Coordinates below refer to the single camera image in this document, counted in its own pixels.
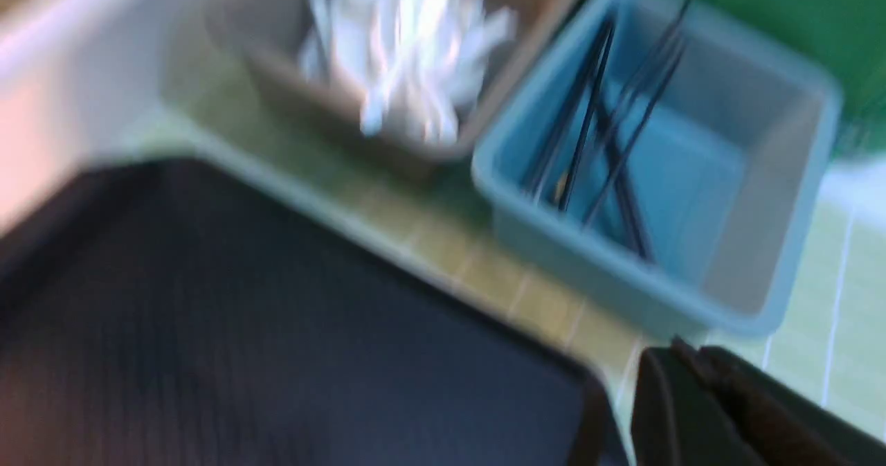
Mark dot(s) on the large white plastic tub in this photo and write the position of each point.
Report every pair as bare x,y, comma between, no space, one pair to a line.
80,76

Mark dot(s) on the black chopsticks in bin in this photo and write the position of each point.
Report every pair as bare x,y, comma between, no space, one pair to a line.
584,128

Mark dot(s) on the black serving tray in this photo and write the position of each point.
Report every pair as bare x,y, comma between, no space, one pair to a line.
166,313

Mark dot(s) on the green checkered tablecloth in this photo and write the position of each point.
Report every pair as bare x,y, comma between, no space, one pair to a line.
829,349

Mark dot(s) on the pile of white spoons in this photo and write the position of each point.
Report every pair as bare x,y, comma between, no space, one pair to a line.
417,66

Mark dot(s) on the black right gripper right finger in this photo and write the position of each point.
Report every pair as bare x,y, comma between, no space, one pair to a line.
779,425

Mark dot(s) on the grey plastic spoon bin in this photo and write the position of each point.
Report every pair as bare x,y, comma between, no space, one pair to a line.
265,35

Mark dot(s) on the green cloth backdrop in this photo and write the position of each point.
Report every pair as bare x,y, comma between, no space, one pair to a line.
845,36

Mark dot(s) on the blue plastic chopstick bin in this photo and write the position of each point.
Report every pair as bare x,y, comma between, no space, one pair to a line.
725,172

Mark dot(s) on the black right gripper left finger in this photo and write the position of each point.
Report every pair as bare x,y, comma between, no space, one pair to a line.
678,421

